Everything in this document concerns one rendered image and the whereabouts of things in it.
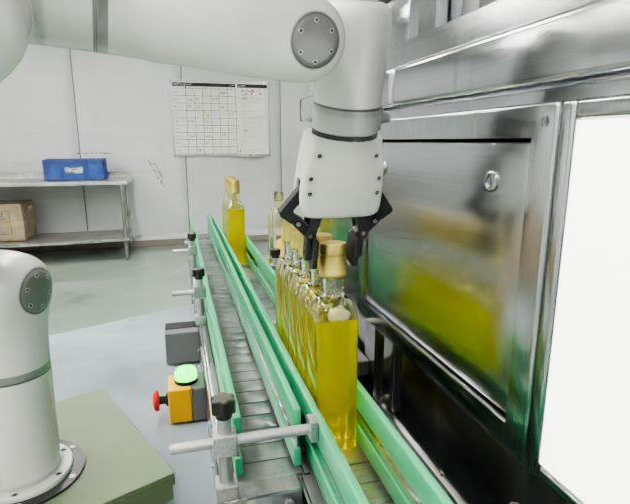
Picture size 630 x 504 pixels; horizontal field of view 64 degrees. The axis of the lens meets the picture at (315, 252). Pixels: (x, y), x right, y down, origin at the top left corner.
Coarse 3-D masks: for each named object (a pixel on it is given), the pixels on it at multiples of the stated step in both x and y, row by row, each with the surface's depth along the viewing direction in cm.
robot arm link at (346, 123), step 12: (324, 108) 53; (312, 120) 56; (324, 120) 54; (336, 120) 53; (348, 120) 53; (360, 120) 53; (372, 120) 54; (384, 120) 57; (324, 132) 54; (336, 132) 53; (348, 132) 53; (360, 132) 54; (372, 132) 55
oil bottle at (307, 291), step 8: (304, 288) 70; (312, 288) 69; (320, 288) 69; (304, 296) 69; (312, 296) 68; (304, 304) 68; (304, 312) 69; (304, 320) 69; (304, 328) 69; (304, 336) 69; (304, 344) 70; (304, 352) 70; (304, 360) 70; (304, 368) 70; (304, 376) 71
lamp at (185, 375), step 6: (180, 366) 99; (186, 366) 99; (192, 366) 99; (174, 372) 98; (180, 372) 97; (186, 372) 97; (192, 372) 98; (174, 378) 98; (180, 378) 97; (186, 378) 97; (192, 378) 97; (180, 384) 97; (186, 384) 97
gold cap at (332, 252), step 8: (328, 240) 65; (336, 240) 65; (320, 248) 63; (328, 248) 62; (336, 248) 62; (344, 248) 63; (320, 256) 64; (328, 256) 62; (336, 256) 62; (344, 256) 63; (320, 264) 64; (328, 264) 63; (336, 264) 63; (344, 264) 63; (320, 272) 64; (328, 272) 63; (336, 272) 63; (344, 272) 64
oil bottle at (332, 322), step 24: (312, 312) 65; (336, 312) 63; (312, 336) 65; (336, 336) 64; (312, 360) 66; (336, 360) 64; (312, 384) 67; (336, 384) 65; (336, 408) 66; (336, 432) 66
